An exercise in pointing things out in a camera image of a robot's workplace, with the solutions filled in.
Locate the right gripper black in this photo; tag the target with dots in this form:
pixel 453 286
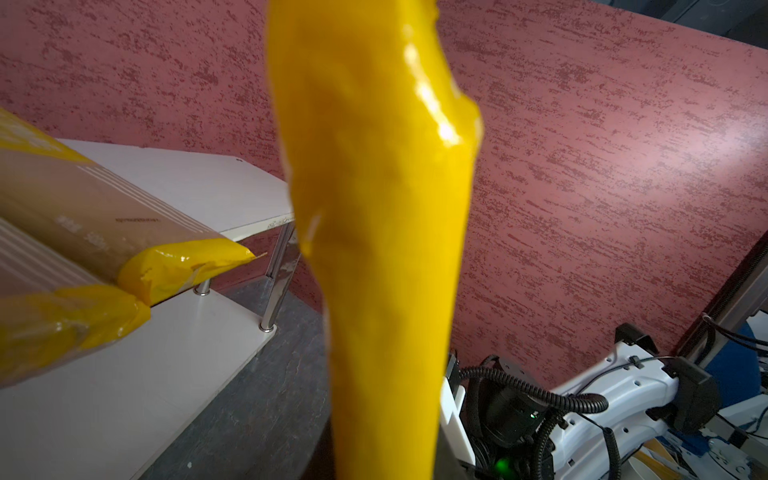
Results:
pixel 501 424

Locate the yellow spaghetti pack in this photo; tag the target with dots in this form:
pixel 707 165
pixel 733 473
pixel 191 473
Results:
pixel 379 145
pixel 53 311
pixel 104 223

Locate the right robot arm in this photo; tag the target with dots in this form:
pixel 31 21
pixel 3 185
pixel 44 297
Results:
pixel 636 414

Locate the white two-tier shelf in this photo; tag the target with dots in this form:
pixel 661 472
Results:
pixel 111 414

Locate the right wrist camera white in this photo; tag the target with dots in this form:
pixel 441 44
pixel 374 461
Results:
pixel 451 403

